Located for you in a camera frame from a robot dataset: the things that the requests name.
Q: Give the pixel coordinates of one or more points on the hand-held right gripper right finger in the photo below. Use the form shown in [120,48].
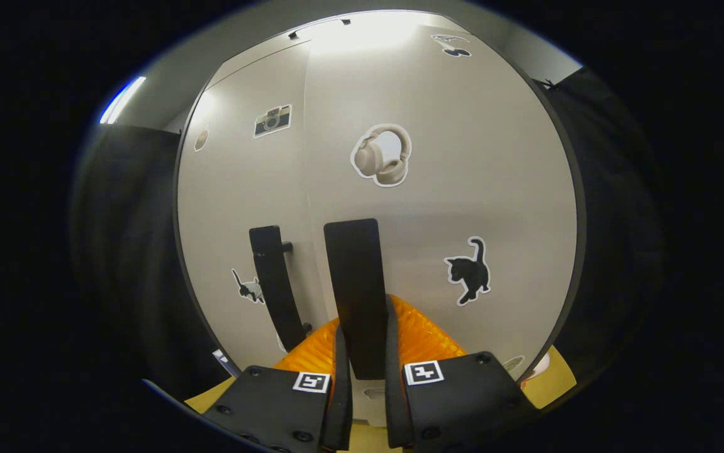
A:
[462,402]

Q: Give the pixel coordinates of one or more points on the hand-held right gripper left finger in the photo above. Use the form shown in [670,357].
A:
[273,409]

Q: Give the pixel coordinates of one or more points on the beige double-door shoe cabinet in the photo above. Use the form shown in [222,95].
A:
[180,207]

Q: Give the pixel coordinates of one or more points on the shoe cabinet door camera sticker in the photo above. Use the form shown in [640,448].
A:
[236,189]

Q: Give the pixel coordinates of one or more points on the shoe cabinet door headphone sticker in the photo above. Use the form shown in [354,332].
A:
[462,157]

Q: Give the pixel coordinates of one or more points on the beige cabinet drawer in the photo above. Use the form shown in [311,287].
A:
[261,47]

